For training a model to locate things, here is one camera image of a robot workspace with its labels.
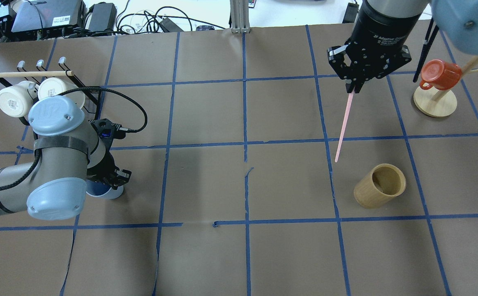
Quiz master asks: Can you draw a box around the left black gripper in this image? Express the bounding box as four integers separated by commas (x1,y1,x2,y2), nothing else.
86,119,132,190

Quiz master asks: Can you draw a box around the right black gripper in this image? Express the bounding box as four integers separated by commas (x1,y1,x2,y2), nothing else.
327,12,412,94

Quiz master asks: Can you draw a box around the light blue plastic cup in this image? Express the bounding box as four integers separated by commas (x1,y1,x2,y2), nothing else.
86,180,124,200

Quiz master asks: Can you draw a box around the pink chopstick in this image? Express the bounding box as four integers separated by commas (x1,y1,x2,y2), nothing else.
335,91,355,163

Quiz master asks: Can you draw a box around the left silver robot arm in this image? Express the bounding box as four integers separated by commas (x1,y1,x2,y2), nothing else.
0,95,131,220

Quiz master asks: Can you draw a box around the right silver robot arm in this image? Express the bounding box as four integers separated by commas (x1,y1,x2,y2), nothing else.
327,0,478,94

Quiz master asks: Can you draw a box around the bamboo chopstick holder cup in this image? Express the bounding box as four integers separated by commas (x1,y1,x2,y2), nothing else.
353,163,406,209

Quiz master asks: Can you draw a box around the round wooden coaster stand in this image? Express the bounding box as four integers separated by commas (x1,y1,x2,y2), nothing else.
413,55,478,118

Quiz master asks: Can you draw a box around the orange red lid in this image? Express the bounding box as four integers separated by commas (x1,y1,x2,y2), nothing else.
419,59,463,90

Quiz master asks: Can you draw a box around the white mug far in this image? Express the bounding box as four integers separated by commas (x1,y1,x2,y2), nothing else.
37,77,86,109

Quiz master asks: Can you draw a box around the white mug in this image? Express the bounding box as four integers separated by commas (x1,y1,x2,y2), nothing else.
37,77,86,109
0,81,39,118

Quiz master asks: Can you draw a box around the white mug near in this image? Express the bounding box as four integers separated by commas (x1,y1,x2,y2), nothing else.
0,81,39,118

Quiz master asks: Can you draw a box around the black power brick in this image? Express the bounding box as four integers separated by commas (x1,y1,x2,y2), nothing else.
87,2,117,32

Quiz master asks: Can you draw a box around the black computer box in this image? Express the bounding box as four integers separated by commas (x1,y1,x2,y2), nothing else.
12,0,86,32

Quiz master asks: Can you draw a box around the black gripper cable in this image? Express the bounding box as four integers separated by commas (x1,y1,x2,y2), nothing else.
54,86,148,134

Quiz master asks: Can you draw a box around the black wire cup rack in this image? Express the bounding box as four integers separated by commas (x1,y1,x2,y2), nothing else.
7,57,102,120

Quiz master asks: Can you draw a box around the aluminium frame post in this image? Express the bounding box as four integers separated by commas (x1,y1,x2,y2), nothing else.
230,0,251,33

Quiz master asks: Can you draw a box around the wooden rack handle rod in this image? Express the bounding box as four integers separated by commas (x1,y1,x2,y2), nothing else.
0,70,75,78

